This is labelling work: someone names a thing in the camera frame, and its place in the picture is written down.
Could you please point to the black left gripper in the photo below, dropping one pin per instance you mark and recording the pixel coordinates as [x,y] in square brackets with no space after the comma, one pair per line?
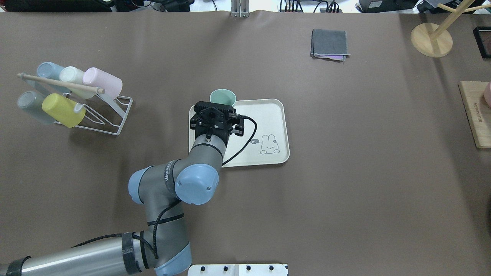
[200,133]

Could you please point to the green cup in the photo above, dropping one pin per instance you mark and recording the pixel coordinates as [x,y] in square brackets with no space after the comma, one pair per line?
[223,96]

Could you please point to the cream rabbit tray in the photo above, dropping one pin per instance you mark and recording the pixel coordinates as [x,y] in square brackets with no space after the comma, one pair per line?
[269,144]

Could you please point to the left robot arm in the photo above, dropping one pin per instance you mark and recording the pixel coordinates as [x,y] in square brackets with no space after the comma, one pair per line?
[163,190]

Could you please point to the pink cup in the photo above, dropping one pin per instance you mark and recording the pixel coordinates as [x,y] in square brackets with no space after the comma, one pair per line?
[111,84]

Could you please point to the white cup rack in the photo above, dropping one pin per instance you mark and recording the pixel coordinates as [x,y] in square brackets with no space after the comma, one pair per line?
[103,114]

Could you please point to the cream white cup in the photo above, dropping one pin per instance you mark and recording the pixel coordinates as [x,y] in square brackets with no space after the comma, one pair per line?
[74,75]

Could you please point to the yellow cup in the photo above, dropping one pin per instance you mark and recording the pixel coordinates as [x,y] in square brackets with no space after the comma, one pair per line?
[64,110]

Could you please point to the light blue cup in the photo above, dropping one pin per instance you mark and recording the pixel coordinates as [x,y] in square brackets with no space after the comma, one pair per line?
[52,71]

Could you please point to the grey cup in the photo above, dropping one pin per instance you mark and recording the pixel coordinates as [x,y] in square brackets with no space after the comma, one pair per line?
[31,103]

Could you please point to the black tray corner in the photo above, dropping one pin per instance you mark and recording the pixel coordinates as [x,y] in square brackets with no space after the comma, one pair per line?
[482,35]

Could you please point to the grey folded cloth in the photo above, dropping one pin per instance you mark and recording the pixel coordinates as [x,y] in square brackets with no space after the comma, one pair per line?
[329,44]

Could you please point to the wooden mug tree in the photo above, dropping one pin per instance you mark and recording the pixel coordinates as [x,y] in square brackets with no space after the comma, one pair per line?
[434,40]

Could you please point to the bamboo cutting board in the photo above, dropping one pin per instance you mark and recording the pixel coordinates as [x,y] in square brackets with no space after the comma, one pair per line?
[477,111]

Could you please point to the pink bowl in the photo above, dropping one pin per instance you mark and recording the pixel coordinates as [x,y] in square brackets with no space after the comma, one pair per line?
[487,94]

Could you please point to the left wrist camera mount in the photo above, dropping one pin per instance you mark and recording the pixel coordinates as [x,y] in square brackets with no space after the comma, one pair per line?
[209,112]

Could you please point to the aluminium frame post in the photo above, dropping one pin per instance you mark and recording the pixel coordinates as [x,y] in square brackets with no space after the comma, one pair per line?
[239,9]

